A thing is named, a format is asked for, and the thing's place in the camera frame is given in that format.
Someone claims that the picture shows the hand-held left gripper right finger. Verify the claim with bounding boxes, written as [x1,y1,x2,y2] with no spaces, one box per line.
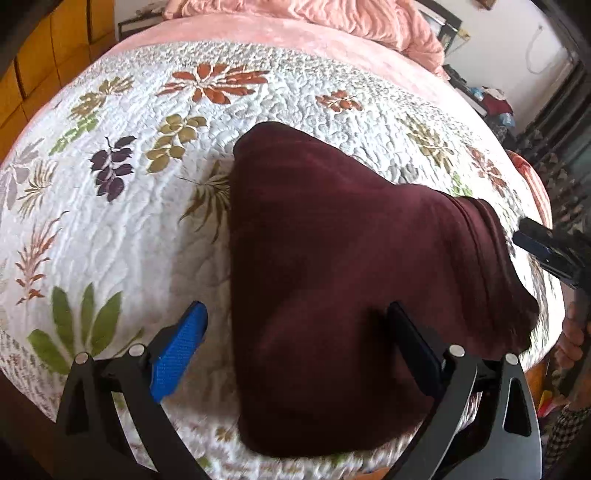
[387,301,544,480]

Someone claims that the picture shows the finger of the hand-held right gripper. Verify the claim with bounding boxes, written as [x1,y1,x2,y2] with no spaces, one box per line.
[518,217,561,241]
[512,232,573,282]

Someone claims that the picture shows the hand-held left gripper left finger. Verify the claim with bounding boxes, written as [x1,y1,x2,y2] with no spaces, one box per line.
[55,301,209,480]

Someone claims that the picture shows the maroon pants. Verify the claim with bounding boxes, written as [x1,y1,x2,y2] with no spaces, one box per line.
[228,121,540,460]

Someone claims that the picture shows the person's right forearm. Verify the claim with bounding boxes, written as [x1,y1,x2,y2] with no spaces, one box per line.
[540,401,591,480]

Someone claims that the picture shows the person's right hand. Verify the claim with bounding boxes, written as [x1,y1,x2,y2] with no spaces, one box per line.
[554,301,588,372]

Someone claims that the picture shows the orange striped pillow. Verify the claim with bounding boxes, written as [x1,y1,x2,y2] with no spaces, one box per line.
[505,150,553,230]

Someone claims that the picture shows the dark patterned curtain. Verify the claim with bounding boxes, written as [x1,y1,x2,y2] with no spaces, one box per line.
[516,46,591,232]

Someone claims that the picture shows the red cloth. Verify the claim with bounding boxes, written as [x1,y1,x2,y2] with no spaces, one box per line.
[482,88,515,116]

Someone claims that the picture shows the floral quilted bedspread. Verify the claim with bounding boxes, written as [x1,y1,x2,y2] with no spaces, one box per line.
[0,41,567,480]

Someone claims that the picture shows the dark wooden headboard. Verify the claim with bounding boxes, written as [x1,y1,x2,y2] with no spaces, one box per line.
[422,0,465,52]

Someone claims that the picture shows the pink fleece blanket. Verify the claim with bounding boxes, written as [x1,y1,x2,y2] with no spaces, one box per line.
[161,0,447,77]

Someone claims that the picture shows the pink bed sheet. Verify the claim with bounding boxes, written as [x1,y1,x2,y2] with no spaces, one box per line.
[111,16,468,117]

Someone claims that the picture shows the wooden wardrobe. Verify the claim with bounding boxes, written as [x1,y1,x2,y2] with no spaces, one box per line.
[0,0,117,154]

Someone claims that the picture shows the white wall cable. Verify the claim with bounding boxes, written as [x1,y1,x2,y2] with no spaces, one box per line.
[525,25,549,75]

